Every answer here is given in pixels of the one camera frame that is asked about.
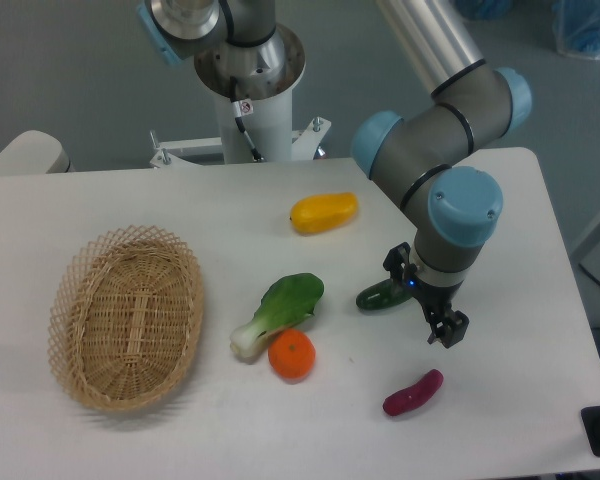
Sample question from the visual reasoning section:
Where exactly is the orange tangerine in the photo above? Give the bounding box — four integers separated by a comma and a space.
268, 329, 316, 380

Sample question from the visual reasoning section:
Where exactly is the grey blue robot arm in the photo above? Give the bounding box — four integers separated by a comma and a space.
138, 1, 532, 347

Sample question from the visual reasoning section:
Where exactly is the green bok choy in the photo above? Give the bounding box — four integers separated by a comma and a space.
229, 272, 325, 360

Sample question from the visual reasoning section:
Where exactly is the woven wicker basket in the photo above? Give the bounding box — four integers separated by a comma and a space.
48, 226, 204, 412

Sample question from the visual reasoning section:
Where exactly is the yellow mango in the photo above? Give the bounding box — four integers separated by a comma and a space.
289, 192, 359, 235

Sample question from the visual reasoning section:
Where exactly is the white chair armrest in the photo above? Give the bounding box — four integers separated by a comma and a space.
0, 130, 75, 177

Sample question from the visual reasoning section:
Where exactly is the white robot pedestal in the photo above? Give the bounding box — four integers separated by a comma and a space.
151, 24, 331, 168

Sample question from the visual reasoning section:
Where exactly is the purple sweet potato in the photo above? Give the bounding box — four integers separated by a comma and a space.
383, 369, 444, 417

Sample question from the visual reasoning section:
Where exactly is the blue plastic bag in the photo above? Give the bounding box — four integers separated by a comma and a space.
552, 0, 600, 61

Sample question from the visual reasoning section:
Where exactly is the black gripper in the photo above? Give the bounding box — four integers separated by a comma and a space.
383, 242, 468, 349

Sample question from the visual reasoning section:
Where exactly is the black cable on pedestal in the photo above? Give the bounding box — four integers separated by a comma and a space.
228, 75, 265, 163

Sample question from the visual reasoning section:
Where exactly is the green cucumber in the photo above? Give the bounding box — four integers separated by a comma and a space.
355, 279, 412, 311

